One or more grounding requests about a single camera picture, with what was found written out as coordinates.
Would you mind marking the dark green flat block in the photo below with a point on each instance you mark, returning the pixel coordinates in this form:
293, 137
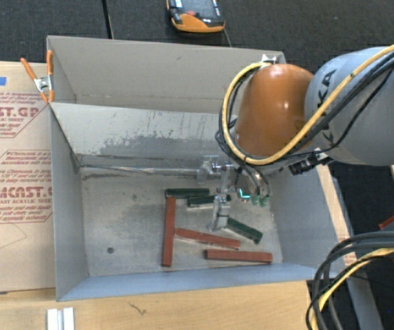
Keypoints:
246, 230
200, 201
186, 192

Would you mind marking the red-brown flat block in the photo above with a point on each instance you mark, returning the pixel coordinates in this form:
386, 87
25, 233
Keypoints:
168, 232
238, 255
207, 238

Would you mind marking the brown cardboard board red print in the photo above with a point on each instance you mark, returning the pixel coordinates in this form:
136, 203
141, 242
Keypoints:
18, 246

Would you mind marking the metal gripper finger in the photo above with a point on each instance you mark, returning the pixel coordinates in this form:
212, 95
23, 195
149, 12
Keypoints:
221, 211
210, 168

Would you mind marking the grey metal bin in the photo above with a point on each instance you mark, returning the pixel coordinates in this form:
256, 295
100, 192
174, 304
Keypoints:
128, 218

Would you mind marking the black cylinder on white bracket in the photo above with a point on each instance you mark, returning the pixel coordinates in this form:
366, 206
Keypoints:
306, 165

